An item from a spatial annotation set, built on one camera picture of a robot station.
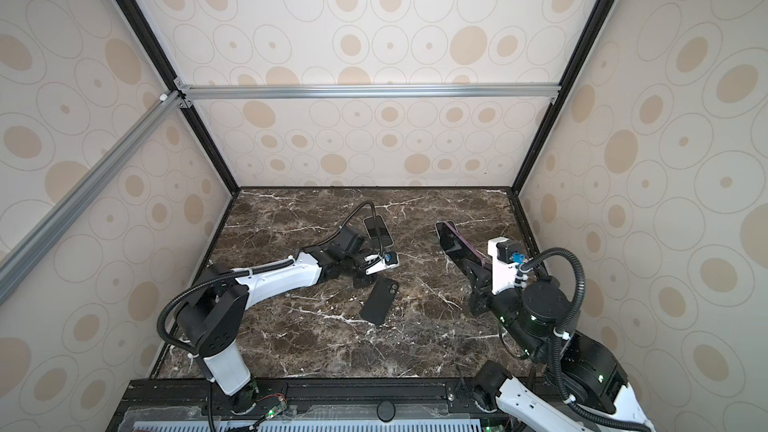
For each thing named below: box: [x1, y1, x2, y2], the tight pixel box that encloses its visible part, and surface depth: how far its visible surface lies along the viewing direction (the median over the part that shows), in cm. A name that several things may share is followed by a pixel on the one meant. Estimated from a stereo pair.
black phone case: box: [360, 276, 399, 326], surface depth 91 cm
